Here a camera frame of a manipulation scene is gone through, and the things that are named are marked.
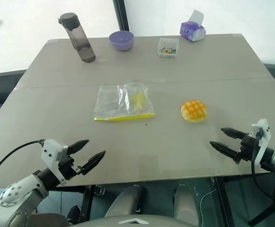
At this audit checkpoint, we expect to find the grey rounded shape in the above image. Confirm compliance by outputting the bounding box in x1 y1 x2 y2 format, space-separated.
104 185 145 218
174 184 201 227

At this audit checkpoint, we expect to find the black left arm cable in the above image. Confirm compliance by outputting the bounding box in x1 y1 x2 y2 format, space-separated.
0 140 45 183

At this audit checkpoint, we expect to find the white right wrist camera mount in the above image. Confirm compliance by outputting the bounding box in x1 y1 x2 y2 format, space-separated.
250 118 270 166

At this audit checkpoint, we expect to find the dark window frame post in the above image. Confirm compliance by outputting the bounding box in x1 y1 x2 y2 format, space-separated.
112 0 130 33

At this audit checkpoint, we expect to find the thin white floor cable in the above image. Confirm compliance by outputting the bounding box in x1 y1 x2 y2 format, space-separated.
198 188 218 227

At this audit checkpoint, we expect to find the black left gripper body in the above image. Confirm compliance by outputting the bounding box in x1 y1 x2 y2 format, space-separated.
56 148 86 183

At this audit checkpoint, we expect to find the round yellow checkered bread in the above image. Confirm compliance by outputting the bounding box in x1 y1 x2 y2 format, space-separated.
180 99 208 123

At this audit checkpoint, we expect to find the clear box of colourful clips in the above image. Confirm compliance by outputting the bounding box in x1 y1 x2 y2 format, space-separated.
157 37 179 59

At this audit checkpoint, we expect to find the grey panel with white chevron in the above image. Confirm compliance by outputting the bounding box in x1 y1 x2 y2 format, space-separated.
69 214 199 227

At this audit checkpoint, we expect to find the dark low ledge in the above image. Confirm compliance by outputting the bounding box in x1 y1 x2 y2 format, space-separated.
0 69 27 120

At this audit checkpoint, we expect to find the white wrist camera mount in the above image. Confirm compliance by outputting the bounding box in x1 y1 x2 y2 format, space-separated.
40 139 69 185
250 118 270 166

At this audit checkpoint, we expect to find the clear yellow-zip plastic bag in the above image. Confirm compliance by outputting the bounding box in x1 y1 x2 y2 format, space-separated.
93 81 156 122

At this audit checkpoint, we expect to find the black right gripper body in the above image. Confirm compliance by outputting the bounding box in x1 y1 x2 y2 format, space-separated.
234 132 259 164

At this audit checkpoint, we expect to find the smoky grey water bottle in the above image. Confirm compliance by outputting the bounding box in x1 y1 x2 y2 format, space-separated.
59 13 96 63

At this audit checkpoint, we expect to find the black shoe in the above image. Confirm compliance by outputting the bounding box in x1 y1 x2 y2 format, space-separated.
66 205 83 226

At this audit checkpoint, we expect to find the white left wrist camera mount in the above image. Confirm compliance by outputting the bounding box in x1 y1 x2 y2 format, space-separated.
40 139 69 185

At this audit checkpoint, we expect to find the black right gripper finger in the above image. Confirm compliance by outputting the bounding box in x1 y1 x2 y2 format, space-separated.
220 127 247 140
209 140 241 164

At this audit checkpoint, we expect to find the purple plastic bowl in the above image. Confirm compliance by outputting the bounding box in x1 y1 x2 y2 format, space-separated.
108 30 135 52

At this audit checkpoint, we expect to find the purple tissue pack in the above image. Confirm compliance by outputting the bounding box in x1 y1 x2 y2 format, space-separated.
180 9 206 43

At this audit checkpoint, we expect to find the black table leg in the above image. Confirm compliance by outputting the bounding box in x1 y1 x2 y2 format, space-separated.
213 176 235 227
81 185 94 223

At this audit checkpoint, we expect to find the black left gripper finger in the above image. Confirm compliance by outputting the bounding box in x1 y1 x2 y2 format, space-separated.
77 150 106 176
68 139 90 156

